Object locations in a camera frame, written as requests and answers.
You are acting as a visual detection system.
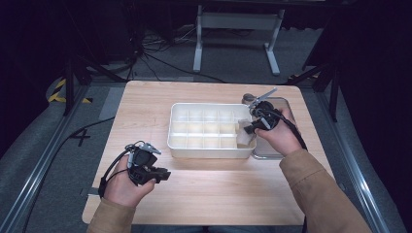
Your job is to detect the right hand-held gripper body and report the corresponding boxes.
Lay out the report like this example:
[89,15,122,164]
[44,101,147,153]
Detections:
[248,86,282,131]

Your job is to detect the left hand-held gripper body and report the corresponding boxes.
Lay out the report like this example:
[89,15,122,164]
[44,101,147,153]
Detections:
[125,140,163,187]

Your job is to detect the beige sock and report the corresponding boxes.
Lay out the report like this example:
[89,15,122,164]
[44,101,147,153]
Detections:
[236,118,257,148]

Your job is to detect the white divided storage box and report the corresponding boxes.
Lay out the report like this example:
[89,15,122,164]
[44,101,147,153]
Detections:
[166,102,258,160]

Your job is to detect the person's right hand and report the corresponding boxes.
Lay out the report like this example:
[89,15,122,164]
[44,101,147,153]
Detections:
[253,106,304,157]

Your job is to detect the person's left hand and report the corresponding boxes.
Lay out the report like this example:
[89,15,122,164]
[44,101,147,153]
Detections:
[102,154,157,209]

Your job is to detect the black tripod stand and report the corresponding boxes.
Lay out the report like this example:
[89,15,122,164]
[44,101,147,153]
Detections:
[61,52,128,117]
[285,59,342,123]

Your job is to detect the person's legs blue trousers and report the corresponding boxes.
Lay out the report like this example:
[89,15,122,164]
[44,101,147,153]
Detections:
[130,224,306,233]

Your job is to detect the yellow black hazard tape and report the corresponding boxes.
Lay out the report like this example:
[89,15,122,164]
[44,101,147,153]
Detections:
[48,78,94,105]

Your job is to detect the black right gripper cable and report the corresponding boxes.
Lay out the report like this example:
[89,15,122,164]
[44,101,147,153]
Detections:
[273,109,309,151]

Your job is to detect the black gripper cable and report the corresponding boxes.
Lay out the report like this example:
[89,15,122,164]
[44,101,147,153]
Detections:
[97,142,139,199]
[273,109,309,151]

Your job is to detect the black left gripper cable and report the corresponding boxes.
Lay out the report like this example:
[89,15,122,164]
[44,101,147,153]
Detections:
[97,142,139,199]

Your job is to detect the black floor cable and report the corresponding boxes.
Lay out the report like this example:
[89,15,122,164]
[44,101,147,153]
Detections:
[20,116,117,233]

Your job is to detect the white metal desk frame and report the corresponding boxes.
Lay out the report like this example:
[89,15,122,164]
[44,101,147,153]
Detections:
[192,4,286,78]

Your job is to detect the grey metal floor rail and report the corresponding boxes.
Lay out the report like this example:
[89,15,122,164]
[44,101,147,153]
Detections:
[0,84,92,233]
[314,90,390,233]

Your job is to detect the bundle of black floor cables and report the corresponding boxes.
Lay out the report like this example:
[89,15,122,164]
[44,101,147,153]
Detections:
[127,27,227,84]

